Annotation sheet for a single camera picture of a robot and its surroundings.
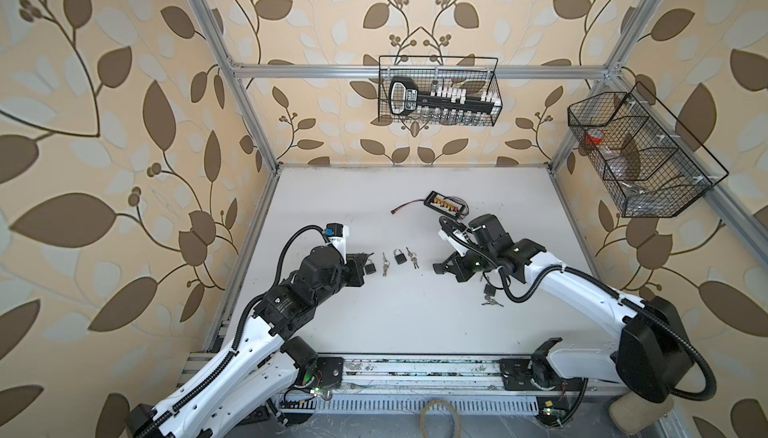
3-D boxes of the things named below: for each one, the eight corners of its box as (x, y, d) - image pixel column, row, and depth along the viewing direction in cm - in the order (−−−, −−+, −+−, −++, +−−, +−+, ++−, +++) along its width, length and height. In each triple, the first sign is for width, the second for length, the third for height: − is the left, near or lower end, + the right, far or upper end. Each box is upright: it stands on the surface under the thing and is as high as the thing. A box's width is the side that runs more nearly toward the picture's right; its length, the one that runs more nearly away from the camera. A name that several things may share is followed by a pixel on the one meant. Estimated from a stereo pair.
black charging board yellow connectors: (424, 205, 111) (424, 201, 109) (431, 192, 116) (432, 187, 114) (464, 221, 107) (465, 216, 105) (470, 206, 111) (472, 202, 109)
